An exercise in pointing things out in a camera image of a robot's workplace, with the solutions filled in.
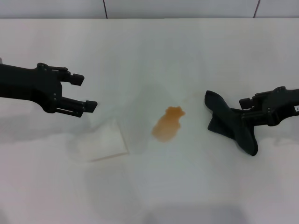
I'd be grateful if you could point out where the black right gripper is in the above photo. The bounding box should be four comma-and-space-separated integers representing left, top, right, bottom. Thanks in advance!
239, 86, 299, 127

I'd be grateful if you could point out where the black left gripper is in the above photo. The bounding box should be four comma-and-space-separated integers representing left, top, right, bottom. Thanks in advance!
0, 62, 98, 118

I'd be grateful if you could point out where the dark blue rag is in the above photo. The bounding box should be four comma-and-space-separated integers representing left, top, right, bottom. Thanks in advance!
204, 90, 259, 157

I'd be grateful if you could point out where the brown water stain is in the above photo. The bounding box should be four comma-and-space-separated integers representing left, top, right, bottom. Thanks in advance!
151, 105, 187, 143

